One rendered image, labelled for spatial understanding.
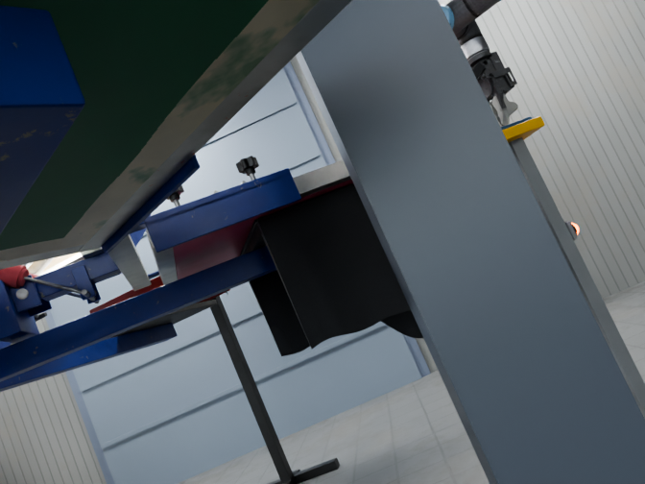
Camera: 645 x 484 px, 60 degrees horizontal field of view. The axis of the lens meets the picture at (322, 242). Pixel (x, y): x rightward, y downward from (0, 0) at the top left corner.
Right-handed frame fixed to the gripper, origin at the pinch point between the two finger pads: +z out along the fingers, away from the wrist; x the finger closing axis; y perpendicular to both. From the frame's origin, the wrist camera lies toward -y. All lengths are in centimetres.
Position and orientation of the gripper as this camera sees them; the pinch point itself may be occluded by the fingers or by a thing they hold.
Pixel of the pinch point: (503, 125)
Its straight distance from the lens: 159.7
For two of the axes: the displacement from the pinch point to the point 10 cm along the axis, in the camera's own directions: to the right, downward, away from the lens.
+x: -2.2, 2.2, 9.5
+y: 8.9, -3.5, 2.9
